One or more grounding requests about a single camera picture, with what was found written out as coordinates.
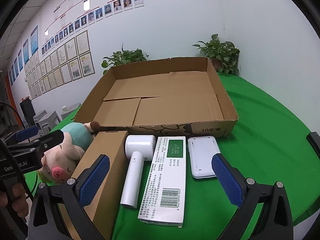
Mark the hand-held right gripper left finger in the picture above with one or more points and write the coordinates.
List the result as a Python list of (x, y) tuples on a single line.
[(93, 178)]

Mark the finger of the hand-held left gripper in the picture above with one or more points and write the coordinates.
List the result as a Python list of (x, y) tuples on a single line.
[(50, 140), (26, 133)]

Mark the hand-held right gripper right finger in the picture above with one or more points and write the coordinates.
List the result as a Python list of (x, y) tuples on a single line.
[(227, 182)]

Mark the pink pig plush toy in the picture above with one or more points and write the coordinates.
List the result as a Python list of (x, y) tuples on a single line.
[(67, 152)]

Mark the white hair dryer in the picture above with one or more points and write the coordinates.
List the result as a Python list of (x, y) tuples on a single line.
[(132, 180)]

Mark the long brown cardboard box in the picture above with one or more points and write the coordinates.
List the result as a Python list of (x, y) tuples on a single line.
[(115, 145)]

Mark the white paper booklet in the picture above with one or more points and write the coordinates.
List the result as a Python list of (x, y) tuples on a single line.
[(165, 180)]

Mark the shallow cardboard box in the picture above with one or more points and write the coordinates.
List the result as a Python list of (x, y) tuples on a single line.
[(162, 100)]

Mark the person's left hand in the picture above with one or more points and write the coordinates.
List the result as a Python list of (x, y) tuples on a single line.
[(21, 205)]

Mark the grey metal stool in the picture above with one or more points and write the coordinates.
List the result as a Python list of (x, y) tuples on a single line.
[(50, 123)]

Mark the grey plastic stools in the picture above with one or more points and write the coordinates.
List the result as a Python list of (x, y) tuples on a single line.
[(40, 116)]

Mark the black cabinet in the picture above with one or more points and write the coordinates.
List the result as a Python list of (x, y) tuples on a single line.
[(27, 111)]

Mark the white paper cup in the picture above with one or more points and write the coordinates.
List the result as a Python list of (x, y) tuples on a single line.
[(65, 109)]

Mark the white flat device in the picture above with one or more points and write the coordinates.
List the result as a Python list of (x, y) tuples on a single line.
[(201, 155)]

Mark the black rectangular object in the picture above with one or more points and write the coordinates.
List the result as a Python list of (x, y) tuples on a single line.
[(313, 143)]

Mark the bushy potted green plant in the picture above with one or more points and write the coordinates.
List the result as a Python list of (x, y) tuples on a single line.
[(122, 57)]

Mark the trailing potted green plant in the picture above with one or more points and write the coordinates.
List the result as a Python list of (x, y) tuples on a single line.
[(222, 52)]

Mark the row of staff portrait photos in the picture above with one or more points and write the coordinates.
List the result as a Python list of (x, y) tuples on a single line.
[(100, 13)]

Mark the wall of framed certificates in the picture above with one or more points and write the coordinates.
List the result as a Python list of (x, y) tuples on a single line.
[(62, 67)]

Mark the row of blue wall posters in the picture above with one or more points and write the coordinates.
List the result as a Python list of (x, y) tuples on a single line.
[(34, 40)]

